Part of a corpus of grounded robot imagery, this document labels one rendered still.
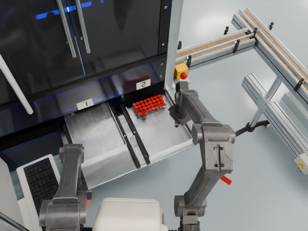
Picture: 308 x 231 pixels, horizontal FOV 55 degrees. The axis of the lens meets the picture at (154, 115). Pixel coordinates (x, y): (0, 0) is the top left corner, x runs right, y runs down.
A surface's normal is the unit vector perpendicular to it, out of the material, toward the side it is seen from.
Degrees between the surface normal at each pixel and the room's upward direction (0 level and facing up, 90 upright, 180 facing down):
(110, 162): 0
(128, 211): 42
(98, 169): 0
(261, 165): 0
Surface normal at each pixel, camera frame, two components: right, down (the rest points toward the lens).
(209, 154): 0.11, -0.23
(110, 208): 0.04, -0.96
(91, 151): 0.03, -0.54
